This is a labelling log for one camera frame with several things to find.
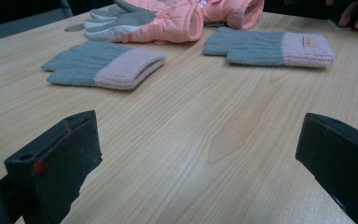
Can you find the grey metal desk frame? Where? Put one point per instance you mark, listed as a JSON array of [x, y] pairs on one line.
[[65, 7]]

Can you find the black cloth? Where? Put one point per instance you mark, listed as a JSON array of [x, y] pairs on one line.
[[261, 46]]

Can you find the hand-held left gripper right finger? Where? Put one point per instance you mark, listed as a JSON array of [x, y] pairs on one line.
[[341, 158]]

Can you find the grey knit glove pink cuff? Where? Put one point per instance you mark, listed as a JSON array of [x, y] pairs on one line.
[[105, 63]]

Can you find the pink ski glove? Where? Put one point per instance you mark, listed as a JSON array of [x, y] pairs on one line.
[[233, 12], [167, 25]]

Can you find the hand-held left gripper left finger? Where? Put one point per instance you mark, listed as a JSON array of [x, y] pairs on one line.
[[62, 155]]

